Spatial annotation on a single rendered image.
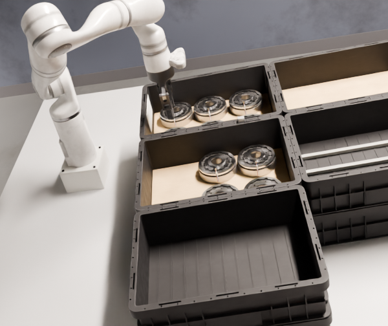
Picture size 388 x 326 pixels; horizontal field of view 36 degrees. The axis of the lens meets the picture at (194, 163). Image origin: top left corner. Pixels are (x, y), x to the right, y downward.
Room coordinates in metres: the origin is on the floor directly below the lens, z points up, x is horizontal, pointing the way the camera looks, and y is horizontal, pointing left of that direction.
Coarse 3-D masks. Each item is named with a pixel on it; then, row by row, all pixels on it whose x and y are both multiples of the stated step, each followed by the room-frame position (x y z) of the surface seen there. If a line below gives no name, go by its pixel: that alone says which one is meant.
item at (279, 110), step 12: (216, 72) 1.66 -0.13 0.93; (228, 72) 1.65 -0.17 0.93; (156, 84) 1.68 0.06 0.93; (144, 96) 1.65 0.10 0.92; (276, 96) 1.45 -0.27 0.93; (144, 108) 1.55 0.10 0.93; (276, 108) 1.39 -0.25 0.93; (144, 120) 1.49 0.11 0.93; (228, 120) 1.38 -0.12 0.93; (144, 132) 1.43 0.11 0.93; (168, 132) 1.40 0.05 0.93
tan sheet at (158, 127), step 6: (264, 96) 1.62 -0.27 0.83; (228, 102) 1.64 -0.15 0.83; (264, 102) 1.59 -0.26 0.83; (192, 108) 1.65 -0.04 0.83; (228, 108) 1.60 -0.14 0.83; (264, 108) 1.56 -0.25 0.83; (270, 108) 1.55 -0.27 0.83; (156, 114) 1.67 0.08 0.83; (228, 114) 1.57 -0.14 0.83; (234, 114) 1.56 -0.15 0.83; (156, 120) 1.63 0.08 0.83; (192, 120) 1.58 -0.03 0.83; (198, 120) 1.58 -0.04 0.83; (222, 120) 1.54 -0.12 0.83; (156, 126) 1.60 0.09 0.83; (162, 126) 1.59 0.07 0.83; (186, 126) 1.56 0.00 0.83; (192, 126) 1.55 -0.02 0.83; (156, 132) 1.57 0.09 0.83
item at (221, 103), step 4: (208, 96) 1.65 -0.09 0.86; (212, 96) 1.64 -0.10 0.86; (216, 96) 1.64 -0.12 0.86; (200, 100) 1.64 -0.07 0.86; (204, 100) 1.63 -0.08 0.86; (216, 100) 1.61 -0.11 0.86; (220, 100) 1.61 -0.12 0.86; (224, 100) 1.60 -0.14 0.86; (196, 104) 1.62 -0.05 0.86; (200, 104) 1.61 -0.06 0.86; (220, 104) 1.59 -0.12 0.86; (224, 104) 1.58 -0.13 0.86; (196, 108) 1.60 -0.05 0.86; (200, 108) 1.59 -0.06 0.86; (212, 108) 1.57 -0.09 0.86; (216, 108) 1.57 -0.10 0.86; (220, 108) 1.56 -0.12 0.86; (196, 112) 1.58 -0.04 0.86; (200, 112) 1.57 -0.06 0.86; (204, 112) 1.57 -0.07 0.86; (212, 112) 1.55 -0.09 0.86; (216, 112) 1.55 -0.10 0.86
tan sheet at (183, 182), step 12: (276, 156) 1.31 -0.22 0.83; (168, 168) 1.37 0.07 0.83; (180, 168) 1.36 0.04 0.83; (192, 168) 1.34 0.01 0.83; (276, 168) 1.26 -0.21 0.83; (156, 180) 1.33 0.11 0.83; (168, 180) 1.31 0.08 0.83; (180, 180) 1.30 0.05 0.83; (192, 180) 1.29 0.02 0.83; (228, 180) 1.25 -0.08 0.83; (240, 180) 1.24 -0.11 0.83; (288, 180) 1.20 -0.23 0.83; (156, 192) 1.28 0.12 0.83; (168, 192) 1.26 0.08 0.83; (180, 192) 1.25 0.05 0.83; (192, 192) 1.24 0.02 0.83
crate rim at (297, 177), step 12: (252, 120) 1.36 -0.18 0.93; (264, 120) 1.35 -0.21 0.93; (180, 132) 1.38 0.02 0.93; (192, 132) 1.37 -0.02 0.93; (204, 132) 1.36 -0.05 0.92; (288, 144) 1.22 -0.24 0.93; (288, 156) 1.17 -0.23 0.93; (300, 180) 1.07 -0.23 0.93; (228, 192) 1.09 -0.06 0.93; (240, 192) 1.08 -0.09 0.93; (156, 204) 1.11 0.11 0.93; (168, 204) 1.10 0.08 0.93
